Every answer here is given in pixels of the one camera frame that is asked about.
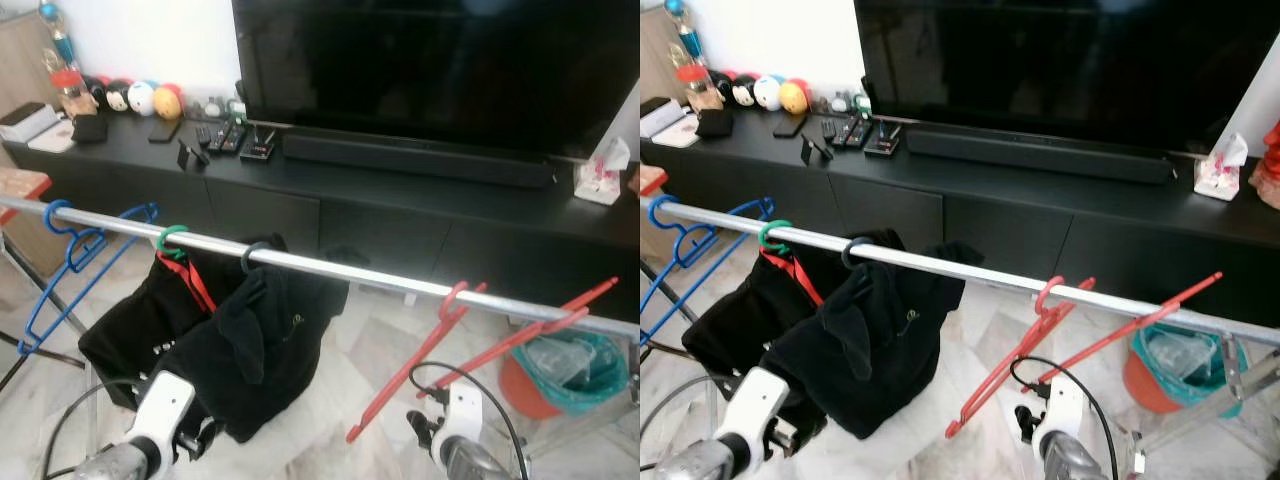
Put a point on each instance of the orange bin teal liner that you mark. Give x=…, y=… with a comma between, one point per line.
x=1200, y=370
x=585, y=375

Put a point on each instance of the black and white toy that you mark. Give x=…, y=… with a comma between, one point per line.
x=118, y=97
x=744, y=92

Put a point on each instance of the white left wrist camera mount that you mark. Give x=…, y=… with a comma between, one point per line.
x=165, y=405
x=755, y=400

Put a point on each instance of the black flat screen television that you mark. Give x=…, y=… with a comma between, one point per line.
x=430, y=60
x=1060, y=60

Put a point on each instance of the chrome clothes rack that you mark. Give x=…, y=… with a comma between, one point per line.
x=960, y=268
x=340, y=270

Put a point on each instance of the white round toy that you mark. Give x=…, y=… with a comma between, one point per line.
x=767, y=93
x=141, y=98

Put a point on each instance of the red and gold statue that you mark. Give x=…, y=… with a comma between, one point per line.
x=1268, y=170

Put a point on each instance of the yellow round toy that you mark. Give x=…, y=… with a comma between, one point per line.
x=794, y=97
x=168, y=102

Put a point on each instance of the black shirt green print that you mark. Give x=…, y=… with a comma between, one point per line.
x=880, y=340
x=270, y=340

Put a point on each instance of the small black folding stand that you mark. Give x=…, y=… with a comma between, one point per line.
x=190, y=155
x=813, y=150

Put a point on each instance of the black soundbar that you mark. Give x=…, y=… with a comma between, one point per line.
x=1040, y=155
x=420, y=160

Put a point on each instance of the blue figurine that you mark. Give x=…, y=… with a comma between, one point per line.
x=687, y=32
x=60, y=35

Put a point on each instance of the black phone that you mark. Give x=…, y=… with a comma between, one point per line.
x=789, y=125
x=164, y=130

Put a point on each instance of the white tissue pack red pattern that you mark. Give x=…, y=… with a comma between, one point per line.
x=600, y=178
x=1218, y=175

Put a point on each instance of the green hooked clothes hanger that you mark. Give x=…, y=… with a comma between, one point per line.
x=170, y=240
x=772, y=235

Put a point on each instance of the black wallet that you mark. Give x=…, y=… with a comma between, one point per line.
x=88, y=128
x=715, y=123

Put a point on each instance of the black shirt white FSL print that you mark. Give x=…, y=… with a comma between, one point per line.
x=745, y=325
x=140, y=330

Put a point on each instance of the black television console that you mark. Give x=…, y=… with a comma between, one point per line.
x=1020, y=220
x=400, y=225

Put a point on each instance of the blue clothes hanger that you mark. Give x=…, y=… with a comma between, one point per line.
x=690, y=245
x=75, y=250

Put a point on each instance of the light wooden cabinet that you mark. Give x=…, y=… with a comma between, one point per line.
x=22, y=60
x=660, y=50

